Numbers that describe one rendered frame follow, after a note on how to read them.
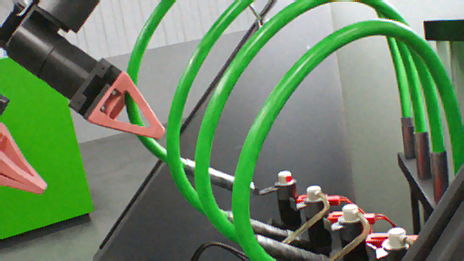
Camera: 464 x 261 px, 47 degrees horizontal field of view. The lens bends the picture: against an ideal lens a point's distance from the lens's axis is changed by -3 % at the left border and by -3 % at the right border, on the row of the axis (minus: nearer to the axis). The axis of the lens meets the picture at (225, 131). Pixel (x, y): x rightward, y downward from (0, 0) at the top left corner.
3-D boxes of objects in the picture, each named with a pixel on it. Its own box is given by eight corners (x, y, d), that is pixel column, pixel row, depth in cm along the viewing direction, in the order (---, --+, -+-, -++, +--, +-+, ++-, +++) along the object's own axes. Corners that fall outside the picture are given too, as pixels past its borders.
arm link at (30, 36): (8, 54, 66) (-7, 47, 60) (41, 9, 66) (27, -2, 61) (53, 86, 66) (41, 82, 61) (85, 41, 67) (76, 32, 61)
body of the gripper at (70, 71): (125, 78, 69) (78, 45, 69) (115, 66, 59) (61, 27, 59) (95, 120, 69) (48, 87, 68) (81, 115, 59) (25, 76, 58)
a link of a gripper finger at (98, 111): (178, 112, 67) (115, 68, 66) (178, 108, 60) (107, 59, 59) (146, 158, 66) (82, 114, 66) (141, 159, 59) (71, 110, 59)
